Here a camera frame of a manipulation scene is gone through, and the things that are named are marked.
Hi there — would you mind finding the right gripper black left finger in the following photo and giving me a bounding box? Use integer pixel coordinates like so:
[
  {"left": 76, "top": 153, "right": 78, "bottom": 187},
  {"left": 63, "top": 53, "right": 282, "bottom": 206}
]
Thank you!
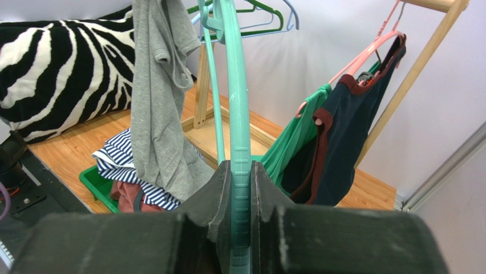
[{"left": 176, "top": 160, "right": 232, "bottom": 273}]

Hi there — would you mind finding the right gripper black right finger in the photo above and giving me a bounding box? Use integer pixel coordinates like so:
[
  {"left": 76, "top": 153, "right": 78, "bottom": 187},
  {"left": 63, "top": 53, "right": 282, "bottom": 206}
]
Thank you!
[{"left": 250, "top": 161, "right": 297, "bottom": 273}]

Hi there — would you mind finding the green tank top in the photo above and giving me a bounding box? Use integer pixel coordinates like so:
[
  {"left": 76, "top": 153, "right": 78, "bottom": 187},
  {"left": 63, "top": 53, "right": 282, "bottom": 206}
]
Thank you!
[{"left": 261, "top": 62, "right": 377, "bottom": 197}]

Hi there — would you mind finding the navy maroon tank top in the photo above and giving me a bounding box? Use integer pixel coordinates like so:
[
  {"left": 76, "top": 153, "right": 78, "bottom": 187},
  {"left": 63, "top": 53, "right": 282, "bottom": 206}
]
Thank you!
[{"left": 282, "top": 35, "right": 406, "bottom": 206}]

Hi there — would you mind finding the blue white striped tank top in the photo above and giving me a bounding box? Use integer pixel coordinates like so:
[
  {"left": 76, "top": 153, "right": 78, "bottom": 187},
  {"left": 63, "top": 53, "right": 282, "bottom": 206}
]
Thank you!
[{"left": 91, "top": 128, "right": 181, "bottom": 211}]

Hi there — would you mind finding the light blue wire hanger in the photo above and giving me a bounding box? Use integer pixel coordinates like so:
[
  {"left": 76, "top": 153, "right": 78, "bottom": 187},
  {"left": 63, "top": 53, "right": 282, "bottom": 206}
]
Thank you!
[{"left": 187, "top": 1, "right": 299, "bottom": 38}]

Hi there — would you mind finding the grey tank top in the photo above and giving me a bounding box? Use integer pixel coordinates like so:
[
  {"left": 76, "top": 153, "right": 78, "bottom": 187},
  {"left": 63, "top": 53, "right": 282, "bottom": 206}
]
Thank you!
[{"left": 131, "top": 1, "right": 213, "bottom": 202}]

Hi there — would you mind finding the teal plastic hanger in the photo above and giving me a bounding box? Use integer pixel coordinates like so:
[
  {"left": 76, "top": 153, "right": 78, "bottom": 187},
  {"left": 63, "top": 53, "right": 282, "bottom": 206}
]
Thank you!
[{"left": 198, "top": 1, "right": 252, "bottom": 273}]

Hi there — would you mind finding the green plastic hanger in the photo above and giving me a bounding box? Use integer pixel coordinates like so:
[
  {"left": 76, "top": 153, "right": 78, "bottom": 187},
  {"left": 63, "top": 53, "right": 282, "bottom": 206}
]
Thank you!
[{"left": 186, "top": 0, "right": 285, "bottom": 39}]

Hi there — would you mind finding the pink plastic hanger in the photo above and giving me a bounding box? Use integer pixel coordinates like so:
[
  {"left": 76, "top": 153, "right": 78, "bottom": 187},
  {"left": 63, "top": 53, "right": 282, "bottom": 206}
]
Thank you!
[{"left": 329, "top": 0, "right": 405, "bottom": 84}]

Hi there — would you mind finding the pink wire hanger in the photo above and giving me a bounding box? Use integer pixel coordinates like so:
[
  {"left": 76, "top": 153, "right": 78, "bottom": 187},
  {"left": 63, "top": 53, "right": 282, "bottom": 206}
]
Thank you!
[{"left": 295, "top": 101, "right": 307, "bottom": 119}]

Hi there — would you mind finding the wooden clothes rack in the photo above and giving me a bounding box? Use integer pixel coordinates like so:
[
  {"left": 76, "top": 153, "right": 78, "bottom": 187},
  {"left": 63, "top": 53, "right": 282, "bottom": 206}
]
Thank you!
[{"left": 181, "top": 0, "right": 470, "bottom": 168}]

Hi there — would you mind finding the green plastic tray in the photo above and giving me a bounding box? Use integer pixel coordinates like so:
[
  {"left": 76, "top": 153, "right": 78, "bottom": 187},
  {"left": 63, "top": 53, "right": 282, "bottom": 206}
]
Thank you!
[{"left": 79, "top": 166, "right": 120, "bottom": 213}]

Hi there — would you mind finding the zebra print blanket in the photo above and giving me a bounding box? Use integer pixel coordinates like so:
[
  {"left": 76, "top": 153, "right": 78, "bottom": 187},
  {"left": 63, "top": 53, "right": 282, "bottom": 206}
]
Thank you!
[{"left": 1, "top": 7, "right": 135, "bottom": 144}]

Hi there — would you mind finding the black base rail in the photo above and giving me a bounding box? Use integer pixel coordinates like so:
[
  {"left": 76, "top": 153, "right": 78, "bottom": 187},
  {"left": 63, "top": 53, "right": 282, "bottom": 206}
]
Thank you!
[{"left": 1, "top": 131, "right": 90, "bottom": 268}]

